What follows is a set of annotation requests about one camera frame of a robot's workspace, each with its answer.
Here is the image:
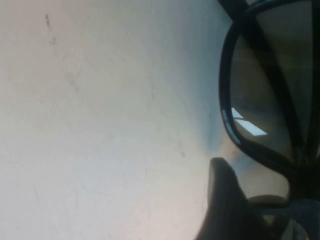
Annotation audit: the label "black framed glasses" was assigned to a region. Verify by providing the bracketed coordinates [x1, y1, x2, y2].
[216, 0, 320, 240]

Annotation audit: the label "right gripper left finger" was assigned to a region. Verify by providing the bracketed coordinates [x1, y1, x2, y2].
[194, 156, 276, 240]

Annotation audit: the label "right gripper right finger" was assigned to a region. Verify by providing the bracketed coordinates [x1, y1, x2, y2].
[269, 197, 320, 240]

